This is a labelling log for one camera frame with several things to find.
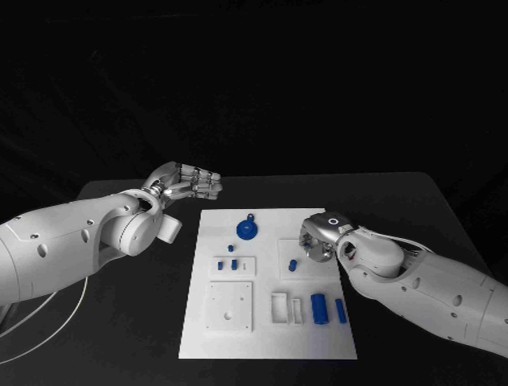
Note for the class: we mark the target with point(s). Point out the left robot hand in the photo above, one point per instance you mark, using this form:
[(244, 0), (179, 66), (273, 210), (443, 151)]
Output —
[(192, 181)]

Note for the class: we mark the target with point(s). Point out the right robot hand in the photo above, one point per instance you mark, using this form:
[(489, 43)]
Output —
[(323, 230)]

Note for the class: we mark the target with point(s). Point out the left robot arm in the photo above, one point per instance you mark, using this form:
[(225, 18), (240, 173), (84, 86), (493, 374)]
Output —
[(49, 244)]

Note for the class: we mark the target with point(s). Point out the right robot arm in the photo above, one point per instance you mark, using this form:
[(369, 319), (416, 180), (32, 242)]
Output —
[(431, 289)]

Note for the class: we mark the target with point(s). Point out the white task board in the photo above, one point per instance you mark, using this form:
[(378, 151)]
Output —
[(267, 301)]

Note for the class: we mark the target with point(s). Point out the blue block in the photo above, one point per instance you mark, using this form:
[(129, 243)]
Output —
[(293, 264)]

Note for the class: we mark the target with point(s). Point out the blue gear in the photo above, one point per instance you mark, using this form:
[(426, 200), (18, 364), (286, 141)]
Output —
[(247, 228)]

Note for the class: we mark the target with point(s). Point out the thick blue cylinder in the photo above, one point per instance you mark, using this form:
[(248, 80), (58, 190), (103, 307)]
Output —
[(319, 309)]

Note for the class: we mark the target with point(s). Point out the thin blue cylinder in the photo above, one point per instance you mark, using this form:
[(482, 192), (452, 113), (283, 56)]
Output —
[(341, 311)]

